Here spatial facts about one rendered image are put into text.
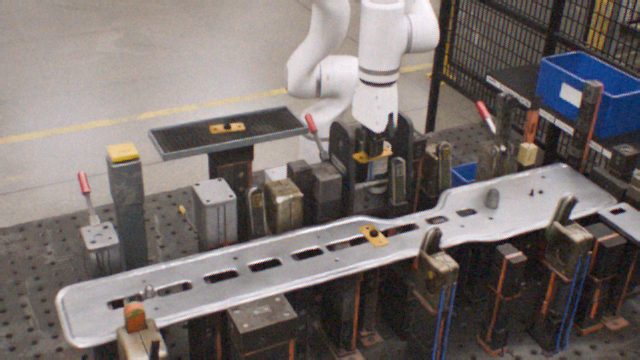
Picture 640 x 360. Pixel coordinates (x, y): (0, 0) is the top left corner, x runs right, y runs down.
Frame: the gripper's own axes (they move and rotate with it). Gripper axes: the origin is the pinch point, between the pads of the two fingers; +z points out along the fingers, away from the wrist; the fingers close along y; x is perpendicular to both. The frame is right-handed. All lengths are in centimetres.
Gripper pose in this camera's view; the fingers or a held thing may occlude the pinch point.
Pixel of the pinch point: (373, 144)
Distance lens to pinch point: 161.8
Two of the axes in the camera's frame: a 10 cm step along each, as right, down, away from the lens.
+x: 8.4, -2.7, 4.8
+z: -0.3, 8.5, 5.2
